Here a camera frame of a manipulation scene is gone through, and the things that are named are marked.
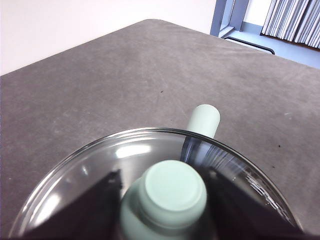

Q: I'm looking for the white pleated curtain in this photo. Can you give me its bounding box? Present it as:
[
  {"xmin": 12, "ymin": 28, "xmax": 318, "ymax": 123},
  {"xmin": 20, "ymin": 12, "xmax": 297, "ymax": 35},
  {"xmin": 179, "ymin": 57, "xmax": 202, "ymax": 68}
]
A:
[{"xmin": 259, "ymin": 0, "xmax": 320, "ymax": 50}]

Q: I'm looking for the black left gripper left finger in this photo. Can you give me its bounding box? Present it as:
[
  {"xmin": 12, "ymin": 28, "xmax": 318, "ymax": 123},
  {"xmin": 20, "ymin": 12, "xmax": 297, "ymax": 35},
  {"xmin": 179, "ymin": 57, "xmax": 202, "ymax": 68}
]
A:
[{"xmin": 9, "ymin": 169, "xmax": 124, "ymax": 240}]

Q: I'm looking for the black bent tube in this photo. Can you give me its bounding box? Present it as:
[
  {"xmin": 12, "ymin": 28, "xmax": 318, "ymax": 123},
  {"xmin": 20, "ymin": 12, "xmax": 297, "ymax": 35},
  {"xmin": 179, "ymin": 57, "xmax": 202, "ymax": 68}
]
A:
[{"xmin": 221, "ymin": 35, "xmax": 276, "ymax": 56}]

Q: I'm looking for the blue-grey window frame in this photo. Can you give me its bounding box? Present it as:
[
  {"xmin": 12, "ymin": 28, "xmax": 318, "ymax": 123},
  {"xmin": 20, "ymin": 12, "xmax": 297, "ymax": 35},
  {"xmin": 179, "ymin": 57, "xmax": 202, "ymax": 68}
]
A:
[{"xmin": 209, "ymin": 0, "xmax": 251, "ymax": 39}]

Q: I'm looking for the mint green handled pot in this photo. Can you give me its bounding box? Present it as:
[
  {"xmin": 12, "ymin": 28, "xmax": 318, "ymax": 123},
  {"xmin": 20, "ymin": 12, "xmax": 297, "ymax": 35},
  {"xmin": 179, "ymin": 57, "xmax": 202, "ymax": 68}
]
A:
[{"xmin": 179, "ymin": 103, "xmax": 222, "ymax": 163}]

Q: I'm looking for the glass lid with green knob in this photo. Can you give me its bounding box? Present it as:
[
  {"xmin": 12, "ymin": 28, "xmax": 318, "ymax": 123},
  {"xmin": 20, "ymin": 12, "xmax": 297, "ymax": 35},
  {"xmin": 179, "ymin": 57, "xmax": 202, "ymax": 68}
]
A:
[{"xmin": 8, "ymin": 127, "xmax": 305, "ymax": 240}]

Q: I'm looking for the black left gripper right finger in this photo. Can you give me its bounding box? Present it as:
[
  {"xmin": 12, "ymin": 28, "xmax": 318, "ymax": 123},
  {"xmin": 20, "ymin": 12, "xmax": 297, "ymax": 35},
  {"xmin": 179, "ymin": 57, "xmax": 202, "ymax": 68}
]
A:
[{"xmin": 205, "ymin": 170, "xmax": 311, "ymax": 240}]

